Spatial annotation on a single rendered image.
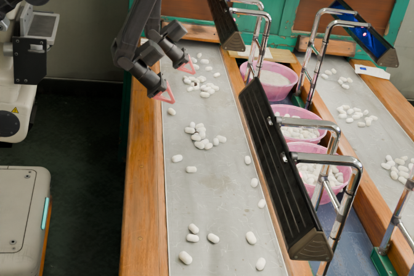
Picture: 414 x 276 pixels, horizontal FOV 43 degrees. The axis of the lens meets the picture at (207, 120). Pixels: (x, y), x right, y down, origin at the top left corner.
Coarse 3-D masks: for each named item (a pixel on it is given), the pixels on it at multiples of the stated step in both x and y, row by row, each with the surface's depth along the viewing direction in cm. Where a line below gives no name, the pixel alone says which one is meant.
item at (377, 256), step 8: (408, 176) 134; (408, 184) 134; (408, 192) 135; (400, 200) 137; (400, 208) 138; (392, 216) 140; (400, 216) 139; (392, 224) 141; (400, 224) 138; (392, 232) 142; (384, 240) 144; (408, 240) 133; (376, 248) 148; (384, 248) 145; (376, 256) 147; (384, 256) 146; (376, 264) 147; (384, 264) 143; (384, 272) 142; (392, 272) 141
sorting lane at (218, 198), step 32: (160, 64) 231; (192, 96) 209; (224, 96) 213; (224, 128) 190; (192, 160) 169; (224, 160) 172; (192, 192) 154; (224, 192) 156; (256, 192) 159; (224, 224) 144; (256, 224) 146; (192, 256) 131; (224, 256) 133; (256, 256) 135
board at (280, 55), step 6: (270, 48) 260; (234, 54) 245; (276, 54) 253; (282, 54) 255; (288, 54) 256; (270, 60) 248; (276, 60) 248; (282, 60) 248; (288, 60) 249; (294, 60) 250
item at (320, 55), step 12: (324, 12) 211; (336, 12) 212; (348, 12) 212; (336, 24) 197; (348, 24) 198; (360, 24) 199; (312, 36) 216; (324, 36) 201; (312, 48) 214; (324, 48) 203; (300, 84) 227; (312, 84) 210; (300, 96) 230; (312, 96) 213
